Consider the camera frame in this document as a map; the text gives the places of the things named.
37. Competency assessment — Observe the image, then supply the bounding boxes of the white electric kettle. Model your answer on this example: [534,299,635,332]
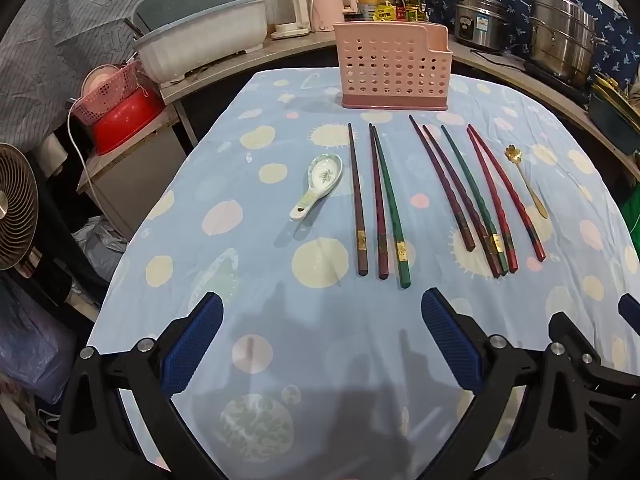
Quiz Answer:
[267,0,312,41]

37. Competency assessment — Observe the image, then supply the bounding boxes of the white wrinkled sheet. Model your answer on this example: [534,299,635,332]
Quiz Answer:
[0,0,381,146]

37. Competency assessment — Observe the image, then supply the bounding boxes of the green chopstick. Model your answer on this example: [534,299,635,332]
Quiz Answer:
[372,130,413,290]
[440,125,510,276]

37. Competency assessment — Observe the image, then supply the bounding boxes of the brown chopstick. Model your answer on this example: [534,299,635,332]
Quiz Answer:
[347,123,370,277]

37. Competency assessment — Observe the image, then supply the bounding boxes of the pink plastic basket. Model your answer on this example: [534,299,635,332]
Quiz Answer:
[72,60,143,123]

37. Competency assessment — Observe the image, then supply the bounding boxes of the white cable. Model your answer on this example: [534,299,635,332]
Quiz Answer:
[67,100,108,206]

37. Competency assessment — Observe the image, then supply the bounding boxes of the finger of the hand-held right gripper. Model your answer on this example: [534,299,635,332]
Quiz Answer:
[618,293,640,336]
[548,311,615,370]

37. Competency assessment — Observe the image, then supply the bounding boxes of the white dish drainer teal lid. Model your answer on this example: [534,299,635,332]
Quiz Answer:
[131,0,268,85]

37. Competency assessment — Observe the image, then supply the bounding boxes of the stacked teal and yellow bowls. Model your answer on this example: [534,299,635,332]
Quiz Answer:
[590,72,640,156]

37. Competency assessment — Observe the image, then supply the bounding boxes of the curved grey counter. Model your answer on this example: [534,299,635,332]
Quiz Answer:
[159,30,640,183]

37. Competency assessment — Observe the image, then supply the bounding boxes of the pink perforated utensil holder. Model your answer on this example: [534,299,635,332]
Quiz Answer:
[333,21,453,112]

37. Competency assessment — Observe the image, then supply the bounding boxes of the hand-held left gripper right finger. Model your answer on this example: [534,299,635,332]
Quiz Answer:
[421,287,592,480]

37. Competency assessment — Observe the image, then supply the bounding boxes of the steel rice cooker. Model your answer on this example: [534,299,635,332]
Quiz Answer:
[455,0,512,53]

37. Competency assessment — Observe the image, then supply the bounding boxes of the green plastic bag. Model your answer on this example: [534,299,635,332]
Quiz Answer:
[620,192,640,261]

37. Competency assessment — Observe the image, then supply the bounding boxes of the white ceramic spoon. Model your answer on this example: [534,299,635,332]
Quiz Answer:
[289,153,345,221]

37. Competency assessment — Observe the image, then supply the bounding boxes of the small grey cabinet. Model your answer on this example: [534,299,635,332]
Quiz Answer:
[77,110,188,241]

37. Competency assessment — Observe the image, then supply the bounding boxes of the gold flower spoon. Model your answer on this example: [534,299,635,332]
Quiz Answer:
[504,144,549,220]

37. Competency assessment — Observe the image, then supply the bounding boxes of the dark red chopstick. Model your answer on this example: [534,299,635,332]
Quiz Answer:
[368,123,390,280]

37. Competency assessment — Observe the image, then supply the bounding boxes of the steel steamer pot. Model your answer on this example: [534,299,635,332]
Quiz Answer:
[529,0,608,86]

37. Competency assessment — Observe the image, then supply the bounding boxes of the electric fan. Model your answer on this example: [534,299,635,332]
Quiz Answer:
[0,142,41,271]

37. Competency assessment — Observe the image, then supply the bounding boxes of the black induction cooker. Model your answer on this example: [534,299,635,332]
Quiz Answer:
[522,57,593,103]

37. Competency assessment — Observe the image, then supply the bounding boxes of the red plastic basin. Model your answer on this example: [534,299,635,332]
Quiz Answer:
[92,87,166,156]

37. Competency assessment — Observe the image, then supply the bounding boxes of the grey plastic bag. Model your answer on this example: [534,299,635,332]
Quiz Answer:
[72,217,128,281]

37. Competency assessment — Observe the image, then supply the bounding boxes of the pink electric kettle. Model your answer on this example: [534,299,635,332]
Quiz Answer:
[306,0,360,33]

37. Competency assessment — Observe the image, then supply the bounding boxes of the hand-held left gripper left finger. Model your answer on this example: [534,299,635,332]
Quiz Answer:
[54,291,232,480]

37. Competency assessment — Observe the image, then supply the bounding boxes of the blue printed tablecloth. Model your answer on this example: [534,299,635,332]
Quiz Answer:
[87,67,640,480]

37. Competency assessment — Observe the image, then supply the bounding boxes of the pink round lid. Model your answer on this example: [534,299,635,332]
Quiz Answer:
[82,65,121,106]

